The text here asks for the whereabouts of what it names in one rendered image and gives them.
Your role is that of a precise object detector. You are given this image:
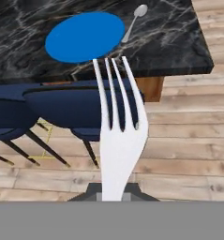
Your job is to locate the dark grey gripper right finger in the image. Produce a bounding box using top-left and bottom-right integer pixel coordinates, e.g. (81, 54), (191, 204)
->
(121, 183), (159, 203)

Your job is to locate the silver spoon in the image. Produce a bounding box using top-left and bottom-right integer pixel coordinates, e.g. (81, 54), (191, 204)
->
(121, 4), (149, 44)

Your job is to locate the dark blue chair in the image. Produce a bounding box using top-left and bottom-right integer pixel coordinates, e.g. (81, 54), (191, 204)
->
(22, 77), (145, 170)
(0, 82), (71, 168)

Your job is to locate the blue round plate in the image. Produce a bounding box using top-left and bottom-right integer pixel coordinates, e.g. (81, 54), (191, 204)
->
(44, 11), (127, 65)

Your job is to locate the white fork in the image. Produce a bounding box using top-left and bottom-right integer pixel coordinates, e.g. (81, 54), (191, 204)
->
(92, 55), (149, 203)

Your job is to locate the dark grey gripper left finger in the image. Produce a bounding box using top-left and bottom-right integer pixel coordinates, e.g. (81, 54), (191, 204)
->
(67, 183), (104, 203)

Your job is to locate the black marble dining table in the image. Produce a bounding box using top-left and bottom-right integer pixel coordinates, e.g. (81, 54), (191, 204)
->
(0, 0), (215, 103)

